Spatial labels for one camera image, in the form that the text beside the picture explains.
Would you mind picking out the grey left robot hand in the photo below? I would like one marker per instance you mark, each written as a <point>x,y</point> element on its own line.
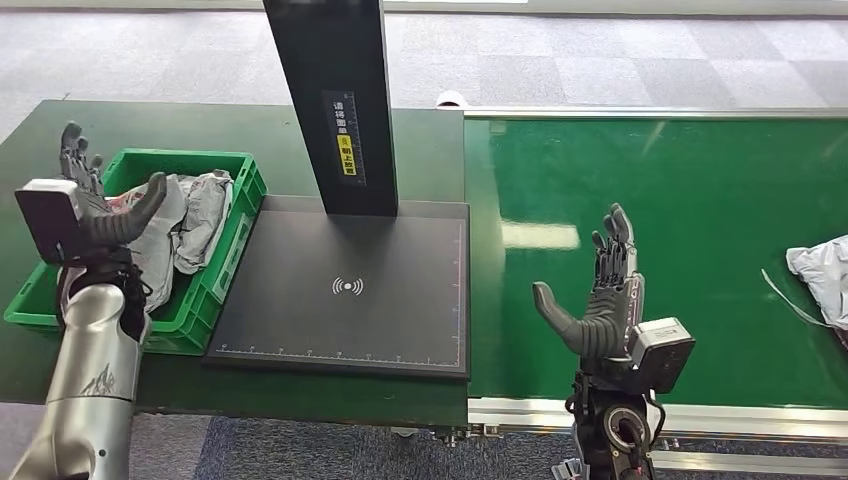
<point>112,228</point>

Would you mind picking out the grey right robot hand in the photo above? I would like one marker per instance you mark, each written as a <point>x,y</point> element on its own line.
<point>606,324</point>

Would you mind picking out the grey poly package red print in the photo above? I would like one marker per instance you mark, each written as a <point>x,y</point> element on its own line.
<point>159,252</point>

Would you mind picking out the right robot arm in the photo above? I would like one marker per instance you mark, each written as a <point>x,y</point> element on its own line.
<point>616,424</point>

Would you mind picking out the green conveyor belt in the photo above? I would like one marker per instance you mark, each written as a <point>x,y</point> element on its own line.
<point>696,199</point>

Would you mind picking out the black inbound scanner machine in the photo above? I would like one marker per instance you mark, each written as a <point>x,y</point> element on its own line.
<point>298,318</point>

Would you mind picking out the grey poly package with strip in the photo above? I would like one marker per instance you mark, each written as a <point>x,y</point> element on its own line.
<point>828,272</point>

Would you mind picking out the green plastic crate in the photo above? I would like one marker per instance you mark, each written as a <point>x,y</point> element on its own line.
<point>218,278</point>

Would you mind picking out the black label with yellow tag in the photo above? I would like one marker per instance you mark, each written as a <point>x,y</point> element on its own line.
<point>346,132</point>

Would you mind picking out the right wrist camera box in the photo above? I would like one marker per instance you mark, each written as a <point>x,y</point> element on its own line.
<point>662,354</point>

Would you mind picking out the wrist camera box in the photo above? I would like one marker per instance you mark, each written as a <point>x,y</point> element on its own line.
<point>662,354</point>
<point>46,218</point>

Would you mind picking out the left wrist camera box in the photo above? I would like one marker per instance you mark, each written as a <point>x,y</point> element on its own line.
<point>46,218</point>

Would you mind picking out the metal frame connector bracket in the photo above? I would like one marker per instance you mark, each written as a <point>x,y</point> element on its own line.
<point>454,436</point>

